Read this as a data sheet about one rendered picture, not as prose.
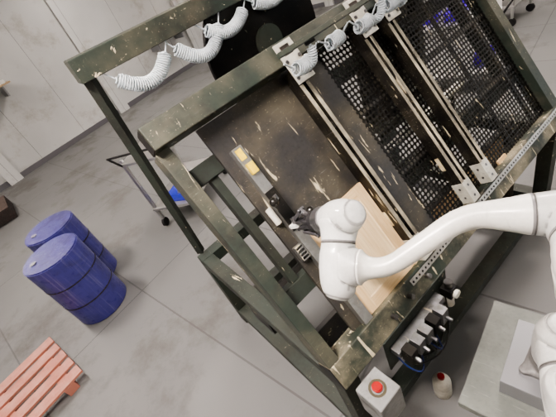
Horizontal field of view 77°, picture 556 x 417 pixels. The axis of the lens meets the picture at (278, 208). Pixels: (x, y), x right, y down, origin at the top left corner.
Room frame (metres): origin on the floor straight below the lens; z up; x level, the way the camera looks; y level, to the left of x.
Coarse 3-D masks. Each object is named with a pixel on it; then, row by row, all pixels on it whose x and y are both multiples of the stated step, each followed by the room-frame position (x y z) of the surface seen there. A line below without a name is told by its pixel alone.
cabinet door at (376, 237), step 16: (352, 192) 1.26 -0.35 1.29; (368, 208) 1.21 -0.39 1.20; (368, 224) 1.17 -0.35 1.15; (384, 224) 1.17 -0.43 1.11; (320, 240) 1.11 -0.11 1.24; (368, 240) 1.12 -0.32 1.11; (384, 240) 1.13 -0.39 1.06; (400, 240) 1.13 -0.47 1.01; (400, 272) 1.03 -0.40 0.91; (368, 288) 0.98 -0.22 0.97; (384, 288) 0.98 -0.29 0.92; (368, 304) 0.93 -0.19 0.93
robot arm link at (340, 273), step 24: (456, 216) 0.58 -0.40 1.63; (480, 216) 0.55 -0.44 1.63; (504, 216) 0.52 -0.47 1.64; (528, 216) 0.49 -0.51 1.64; (432, 240) 0.58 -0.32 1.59; (336, 264) 0.66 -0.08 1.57; (360, 264) 0.63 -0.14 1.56; (384, 264) 0.60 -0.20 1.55; (408, 264) 0.58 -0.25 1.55; (336, 288) 0.62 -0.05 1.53
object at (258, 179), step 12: (252, 180) 1.25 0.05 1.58; (264, 180) 1.24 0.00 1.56; (264, 192) 1.21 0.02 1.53; (288, 228) 1.14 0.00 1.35; (300, 240) 1.09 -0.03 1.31; (312, 240) 1.09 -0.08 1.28; (312, 252) 1.06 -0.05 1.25; (348, 300) 0.93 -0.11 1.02; (360, 300) 0.93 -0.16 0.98; (360, 312) 0.90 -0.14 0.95
